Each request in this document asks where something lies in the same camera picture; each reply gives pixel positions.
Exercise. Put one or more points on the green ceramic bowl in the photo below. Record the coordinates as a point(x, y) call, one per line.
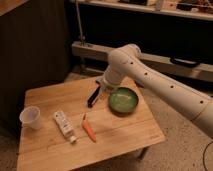
point(123, 100)

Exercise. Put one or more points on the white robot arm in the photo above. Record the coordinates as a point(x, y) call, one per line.
point(192, 104)

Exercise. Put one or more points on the wooden table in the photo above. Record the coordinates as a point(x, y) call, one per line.
point(47, 149)

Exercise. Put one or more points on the orange carrot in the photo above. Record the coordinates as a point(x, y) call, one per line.
point(86, 126)

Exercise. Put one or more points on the metal vertical pole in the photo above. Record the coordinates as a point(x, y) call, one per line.
point(82, 38)

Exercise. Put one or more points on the white tube of cream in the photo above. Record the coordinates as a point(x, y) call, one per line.
point(65, 126)

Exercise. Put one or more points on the white plastic cup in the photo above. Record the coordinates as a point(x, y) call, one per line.
point(31, 117)

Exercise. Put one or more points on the black handle on shelf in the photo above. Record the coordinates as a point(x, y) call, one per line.
point(184, 63)

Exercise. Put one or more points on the metal shelf rail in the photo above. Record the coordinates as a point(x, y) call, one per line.
point(202, 72)

